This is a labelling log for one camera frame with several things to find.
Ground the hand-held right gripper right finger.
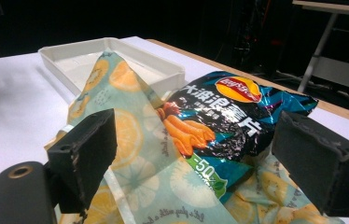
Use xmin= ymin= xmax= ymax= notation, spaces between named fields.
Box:
xmin=271 ymin=110 xmax=349 ymax=217

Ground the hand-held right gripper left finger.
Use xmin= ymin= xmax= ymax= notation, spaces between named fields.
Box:
xmin=47 ymin=108 xmax=119 ymax=213

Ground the lemon print cloth bag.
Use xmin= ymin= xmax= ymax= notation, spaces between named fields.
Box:
xmin=44 ymin=49 xmax=346 ymax=224

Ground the black and blue chip bag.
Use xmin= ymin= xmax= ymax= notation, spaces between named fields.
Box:
xmin=156 ymin=71 xmax=319 ymax=201

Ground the white plastic tray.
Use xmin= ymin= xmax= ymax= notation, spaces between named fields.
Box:
xmin=37 ymin=36 xmax=186 ymax=97

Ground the dark metal stand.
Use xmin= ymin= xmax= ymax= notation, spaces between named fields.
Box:
xmin=231 ymin=0 xmax=276 ymax=71

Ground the white metal table frame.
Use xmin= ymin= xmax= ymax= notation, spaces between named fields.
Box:
xmin=292 ymin=0 xmax=349 ymax=95

